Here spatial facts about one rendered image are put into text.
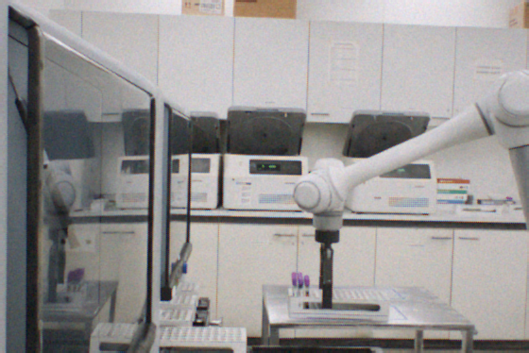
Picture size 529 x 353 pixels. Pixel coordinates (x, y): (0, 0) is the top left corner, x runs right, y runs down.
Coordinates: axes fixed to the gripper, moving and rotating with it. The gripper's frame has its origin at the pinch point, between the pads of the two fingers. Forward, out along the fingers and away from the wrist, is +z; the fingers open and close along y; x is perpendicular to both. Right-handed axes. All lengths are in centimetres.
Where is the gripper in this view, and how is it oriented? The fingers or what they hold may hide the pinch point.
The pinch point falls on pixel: (325, 295)
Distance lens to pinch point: 176.6
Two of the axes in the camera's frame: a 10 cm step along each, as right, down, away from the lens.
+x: -10.0, -0.3, 0.1
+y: 0.1, -0.5, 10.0
